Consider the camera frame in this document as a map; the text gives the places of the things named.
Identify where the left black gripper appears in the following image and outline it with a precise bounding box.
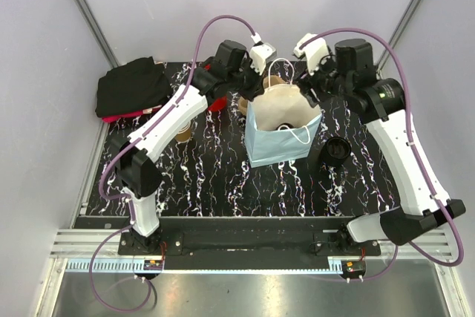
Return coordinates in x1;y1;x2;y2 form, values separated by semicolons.
227;58;267;102

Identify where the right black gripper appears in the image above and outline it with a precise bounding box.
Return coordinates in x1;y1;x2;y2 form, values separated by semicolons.
292;47;352;108

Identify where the light blue paper bag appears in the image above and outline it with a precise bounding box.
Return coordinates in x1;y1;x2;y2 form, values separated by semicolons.
244;75;322;168

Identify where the black plastic cup lid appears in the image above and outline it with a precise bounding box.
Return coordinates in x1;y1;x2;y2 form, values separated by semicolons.
277;123;293;131

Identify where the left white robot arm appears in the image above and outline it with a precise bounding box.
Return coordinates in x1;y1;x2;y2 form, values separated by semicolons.
113;40;276;255

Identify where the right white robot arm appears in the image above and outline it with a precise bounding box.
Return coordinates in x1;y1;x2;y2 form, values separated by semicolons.
293;33;466;255

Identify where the red cup holder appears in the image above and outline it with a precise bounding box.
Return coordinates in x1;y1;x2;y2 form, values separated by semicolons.
207;97;227;112

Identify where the stack of black cup lids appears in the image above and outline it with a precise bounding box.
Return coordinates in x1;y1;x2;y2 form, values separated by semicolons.
319;137;352;168

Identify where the stack of brown paper cups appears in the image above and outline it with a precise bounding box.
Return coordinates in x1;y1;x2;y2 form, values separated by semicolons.
174;122;191;143

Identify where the pink cloth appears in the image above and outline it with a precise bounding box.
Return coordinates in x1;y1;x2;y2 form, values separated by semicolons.
102;105;162;123

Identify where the black folded cloth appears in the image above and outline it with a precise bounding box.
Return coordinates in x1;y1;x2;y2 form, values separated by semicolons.
95;56;173;119

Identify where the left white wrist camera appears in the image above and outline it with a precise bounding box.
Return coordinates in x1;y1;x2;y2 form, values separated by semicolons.
249;33;277;75

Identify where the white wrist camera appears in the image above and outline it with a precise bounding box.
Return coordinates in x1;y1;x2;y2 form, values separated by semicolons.
249;33;277;75
293;33;330;75

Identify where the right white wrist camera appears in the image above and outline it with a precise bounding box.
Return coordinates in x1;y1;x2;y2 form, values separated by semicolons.
293;33;330;75

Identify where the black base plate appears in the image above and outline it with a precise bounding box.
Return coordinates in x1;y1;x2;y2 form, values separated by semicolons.
70;217;381;273

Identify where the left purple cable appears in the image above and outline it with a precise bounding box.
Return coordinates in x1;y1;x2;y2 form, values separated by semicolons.
87;14;263;313

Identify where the aluminium frame rail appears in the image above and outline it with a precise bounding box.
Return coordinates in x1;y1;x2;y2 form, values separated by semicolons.
36;219;474;316

